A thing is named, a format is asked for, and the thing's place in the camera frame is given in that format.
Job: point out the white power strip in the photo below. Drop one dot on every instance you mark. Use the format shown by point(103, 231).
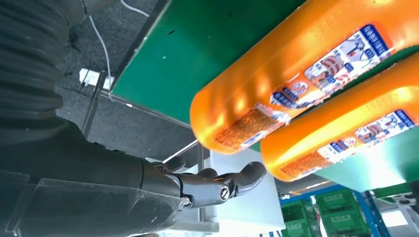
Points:
point(95, 78)

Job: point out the blue steel shelf rack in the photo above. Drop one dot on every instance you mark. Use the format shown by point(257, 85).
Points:
point(363, 202)

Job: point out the green plastic crate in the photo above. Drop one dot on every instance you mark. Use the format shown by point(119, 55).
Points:
point(337, 200)
point(347, 224)
point(298, 211)
point(301, 229)

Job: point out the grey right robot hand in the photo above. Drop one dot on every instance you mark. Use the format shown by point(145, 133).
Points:
point(98, 196)

